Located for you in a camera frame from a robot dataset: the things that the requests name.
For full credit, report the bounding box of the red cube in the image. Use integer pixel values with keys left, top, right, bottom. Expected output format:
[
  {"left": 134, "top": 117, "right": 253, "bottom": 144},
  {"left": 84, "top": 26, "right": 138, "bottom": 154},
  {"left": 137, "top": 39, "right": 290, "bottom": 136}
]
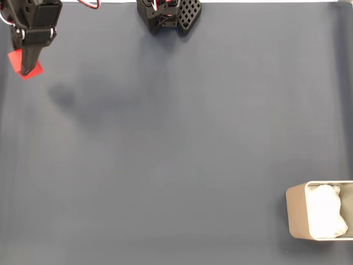
[{"left": 7, "top": 49, "right": 44, "bottom": 81}]

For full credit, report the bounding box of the dark grey table mat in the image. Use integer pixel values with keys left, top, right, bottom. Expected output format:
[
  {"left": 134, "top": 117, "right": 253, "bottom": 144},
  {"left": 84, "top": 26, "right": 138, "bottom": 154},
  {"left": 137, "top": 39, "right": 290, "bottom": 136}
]
[{"left": 0, "top": 2, "right": 353, "bottom": 265}]

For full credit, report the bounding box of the white crumpled paper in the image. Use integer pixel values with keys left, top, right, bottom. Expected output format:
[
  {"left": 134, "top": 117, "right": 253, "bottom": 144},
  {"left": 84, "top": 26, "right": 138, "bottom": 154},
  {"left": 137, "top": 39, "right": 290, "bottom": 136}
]
[{"left": 307, "top": 184, "right": 349, "bottom": 240}]

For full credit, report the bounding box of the beige metal box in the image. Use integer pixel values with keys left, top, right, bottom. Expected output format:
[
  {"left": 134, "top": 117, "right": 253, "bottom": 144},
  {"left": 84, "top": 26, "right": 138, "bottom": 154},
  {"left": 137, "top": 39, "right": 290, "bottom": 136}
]
[{"left": 285, "top": 181, "right": 353, "bottom": 241}]

